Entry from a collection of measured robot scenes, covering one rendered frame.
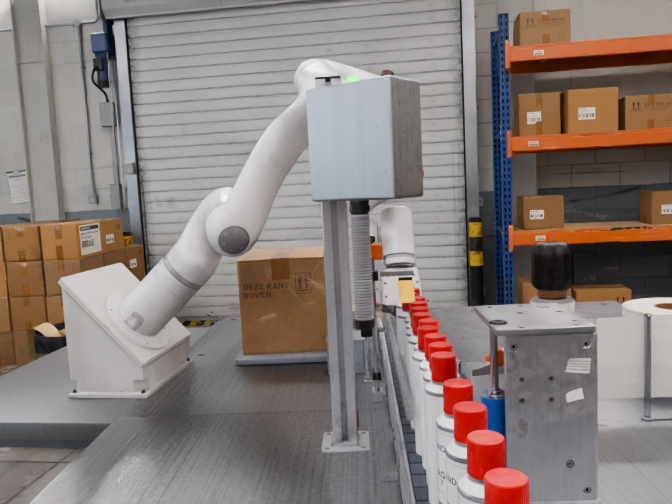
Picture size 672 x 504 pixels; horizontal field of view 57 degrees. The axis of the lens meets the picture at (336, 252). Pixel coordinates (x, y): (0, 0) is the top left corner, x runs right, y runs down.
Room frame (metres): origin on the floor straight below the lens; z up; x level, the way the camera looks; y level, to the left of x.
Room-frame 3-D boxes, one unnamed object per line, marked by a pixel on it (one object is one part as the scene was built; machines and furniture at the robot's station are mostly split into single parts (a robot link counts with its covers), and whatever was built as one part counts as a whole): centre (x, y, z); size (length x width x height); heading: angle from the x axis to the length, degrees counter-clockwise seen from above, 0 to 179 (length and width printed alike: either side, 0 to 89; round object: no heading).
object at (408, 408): (1.45, -0.12, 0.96); 1.07 x 0.01 x 0.01; 178
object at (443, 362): (0.79, -0.13, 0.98); 0.05 x 0.05 x 0.20
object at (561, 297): (1.22, -0.43, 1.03); 0.09 x 0.09 x 0.30
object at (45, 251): (4.88, 2.15, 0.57); 1.20 x 0.85 x 1.14; 174
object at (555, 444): (0.73, -0.22, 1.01); 0.14 x 0.13 x 0.26; 178
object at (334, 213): (1.12, 0.00, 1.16); 0.04 x 0.04 x 0.67; 88
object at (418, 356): (0.94, -0.14, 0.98); 0.05 x 0.05 x 0.20
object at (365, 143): (1.05, -0.06, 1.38); 0.17 x 0.10 x 0.19; 53
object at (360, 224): (1.00, -0.04, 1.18); 0.04 x 0.04 x 0.21
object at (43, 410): (1.73, 0.49, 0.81); 0.90 x 0.90 x 0.04; 82
